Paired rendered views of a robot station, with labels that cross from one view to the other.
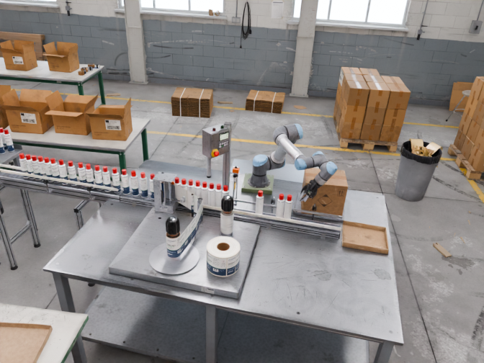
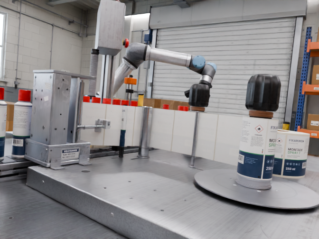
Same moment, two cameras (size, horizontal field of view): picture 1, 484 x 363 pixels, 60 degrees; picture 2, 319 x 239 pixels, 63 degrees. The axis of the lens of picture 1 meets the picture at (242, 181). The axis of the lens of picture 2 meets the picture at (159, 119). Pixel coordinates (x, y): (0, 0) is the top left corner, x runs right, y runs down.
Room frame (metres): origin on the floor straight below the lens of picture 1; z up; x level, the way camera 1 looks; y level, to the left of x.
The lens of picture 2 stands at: (1.93, 1.11, 1.07)
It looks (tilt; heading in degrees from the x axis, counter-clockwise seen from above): 3 degrees down; 295
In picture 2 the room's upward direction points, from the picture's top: 5 degrees clockwise
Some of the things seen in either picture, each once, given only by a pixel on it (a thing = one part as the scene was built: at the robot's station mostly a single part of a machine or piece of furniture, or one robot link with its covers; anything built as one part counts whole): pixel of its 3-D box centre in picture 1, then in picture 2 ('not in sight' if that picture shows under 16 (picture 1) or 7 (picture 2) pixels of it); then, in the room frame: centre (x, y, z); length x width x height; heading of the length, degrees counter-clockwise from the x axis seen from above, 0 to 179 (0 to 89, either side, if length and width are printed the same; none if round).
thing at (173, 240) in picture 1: (173, 238); (258, 130); (1.98, 0.39, 1.04); 0.09 x 0.09 x 0.29
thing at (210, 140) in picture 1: (215, 141); (109, 30); (2.63, 0.19, 1.38); 0.17 x 0.10 x 0.19; 134
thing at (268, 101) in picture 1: (265, 101); not in sight; (7.13, -0.34, 0.11); 0.65 x 0.54 x 0.22; 82
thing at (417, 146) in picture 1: (423, 156); not in sight; (4.40, -2.10, 0.50); 0.42 x 0.41 x 0.28; 84
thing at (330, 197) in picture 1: (323, 191); (166, 118); (2.68, -0.61, 0.99); 0.30 x 0.24 x 0.27; 85
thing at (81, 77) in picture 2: (165, 176); (64, 74); (2.52, 0.54, 1.14); 0.14 x 0.11 x 0.01; 79
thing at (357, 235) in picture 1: (364, 236); not in sight; (2.33, -0.87, 0.85); 0.30 x 0.26 x 0.04; 79
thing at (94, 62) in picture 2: (209, 164); (93, 74); (2.66, 0.25, 1.18); 0.04 x 0.04 x 0.21
